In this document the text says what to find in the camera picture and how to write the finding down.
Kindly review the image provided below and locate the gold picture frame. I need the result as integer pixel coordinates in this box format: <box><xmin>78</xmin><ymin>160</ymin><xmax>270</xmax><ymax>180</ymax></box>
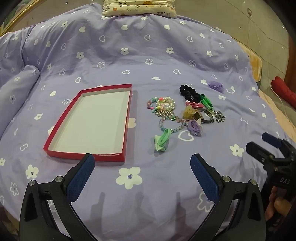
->
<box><xmin>1</xmin><ymin>1</ymin><xmax>46</xmax><ymax>36</ymax></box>

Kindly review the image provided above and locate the red shallow box lid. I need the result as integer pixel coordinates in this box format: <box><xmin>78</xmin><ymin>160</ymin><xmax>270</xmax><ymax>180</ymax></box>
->
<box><xmin>43</xmin><ymin>83</ymin><xmax>132</xmax><ymax>162</ymax></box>

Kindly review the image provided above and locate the green woven bracelet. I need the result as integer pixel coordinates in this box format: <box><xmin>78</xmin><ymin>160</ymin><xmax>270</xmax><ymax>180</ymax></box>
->
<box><xmin>200</xmin><ymin>93</ymin><xmax>214</xmax><ymax>113</ymax></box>

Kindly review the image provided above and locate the square face wrist watch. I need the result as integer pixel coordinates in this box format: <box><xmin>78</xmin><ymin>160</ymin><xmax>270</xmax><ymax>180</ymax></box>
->
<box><xmin>193</xmin><ymin>108</ymin><xmax>214</xmax><ymax>123</ymax></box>

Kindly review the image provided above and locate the pink hair clip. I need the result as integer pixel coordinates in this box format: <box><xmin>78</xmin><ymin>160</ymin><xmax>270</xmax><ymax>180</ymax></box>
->
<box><xmin>186</xmin><ymin>101</ymin><xmax>204</xmax><ymax>109</ymax></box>

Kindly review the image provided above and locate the purple fabric flower hair tie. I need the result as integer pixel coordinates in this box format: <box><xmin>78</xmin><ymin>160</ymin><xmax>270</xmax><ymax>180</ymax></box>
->
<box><xmin>186</xmin><ymin>119</ymin><xmax>204</xmax><ymax>138</ymax></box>

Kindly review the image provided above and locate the silver chain necklace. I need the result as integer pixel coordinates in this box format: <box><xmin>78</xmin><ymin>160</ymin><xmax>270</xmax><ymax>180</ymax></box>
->
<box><xmin>212</xmin><ymin>110</ymin><xmax>226</xmax><ymax>123</ymax></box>

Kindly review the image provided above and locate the green fabric bow hair tie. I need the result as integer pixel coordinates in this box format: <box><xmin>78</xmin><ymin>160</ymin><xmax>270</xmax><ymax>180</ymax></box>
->
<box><xmin>154</xmin><ymin>128</ymin><xmax>173</xmax><ymax>154</ymax></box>

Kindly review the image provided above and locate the pastel glass bead bracelet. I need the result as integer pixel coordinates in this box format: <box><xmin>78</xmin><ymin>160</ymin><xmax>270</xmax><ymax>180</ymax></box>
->
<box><xmin>158</xmin><ymin>115</ymin><xmax>188</xmax><ymax>135</ymax></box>

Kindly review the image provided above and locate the yellow translucent claw clip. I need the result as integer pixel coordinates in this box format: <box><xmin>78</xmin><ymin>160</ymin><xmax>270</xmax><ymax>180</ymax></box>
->
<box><xmin>183</xmin><ymin>105</ymin><xmax>197</xmax><ymax>120</ymax></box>

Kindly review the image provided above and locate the person's right hand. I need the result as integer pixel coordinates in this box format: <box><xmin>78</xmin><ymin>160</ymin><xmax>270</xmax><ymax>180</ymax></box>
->
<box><xmin>265</xmin><ymin>186</ymin><xmax>295</xmax><ymax>221</ymax></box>

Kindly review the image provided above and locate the red rolled object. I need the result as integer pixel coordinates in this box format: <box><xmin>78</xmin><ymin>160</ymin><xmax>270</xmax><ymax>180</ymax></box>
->
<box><xmin>271</xmin><ymin>76</ymin><xmax>296</xmax><ymax>108</ymax></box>

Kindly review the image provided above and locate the orange bed sheet edge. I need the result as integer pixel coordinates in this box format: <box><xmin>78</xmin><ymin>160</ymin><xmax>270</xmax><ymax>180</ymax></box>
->
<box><xmin>238</xmin><ymin>42</ymin><xmax>295</xmax><ymax>141</ymax></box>

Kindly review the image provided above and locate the black velvet scrunchie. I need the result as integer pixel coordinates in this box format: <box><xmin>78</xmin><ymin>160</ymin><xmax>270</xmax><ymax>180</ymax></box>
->
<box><xmin>179</xmin><ymin>84</ymin><xmax>201</xmax><ymax>103</ymax></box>

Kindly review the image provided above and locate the colourful candy bead bracelet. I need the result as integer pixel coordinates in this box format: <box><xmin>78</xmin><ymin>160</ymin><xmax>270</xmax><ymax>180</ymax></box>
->
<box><xmin>146</xmin><ymin>98</ymin><xmax>163</xmax><ymax>115</ymax></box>

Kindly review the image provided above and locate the cream patterned pillow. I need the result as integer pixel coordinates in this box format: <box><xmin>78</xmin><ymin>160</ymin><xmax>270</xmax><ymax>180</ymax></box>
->
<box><xmin>102</xmin><ymin>0</ymin><xmax>177</xmax><ymax>18</ymax></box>

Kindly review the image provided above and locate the purple lace hair flower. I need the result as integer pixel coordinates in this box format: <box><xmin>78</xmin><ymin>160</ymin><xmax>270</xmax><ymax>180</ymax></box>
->
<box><xmin>208</xmin><ymin>81</ymin><xmax>225</xmax><ymax>93</ymax></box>

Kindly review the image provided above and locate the white pearl hair scrunchie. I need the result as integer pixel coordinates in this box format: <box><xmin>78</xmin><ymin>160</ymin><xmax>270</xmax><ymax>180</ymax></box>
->
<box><xmin>155</xmin><ymin>96</ymin><xmax>176</xmax><ymax>117</ymax></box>

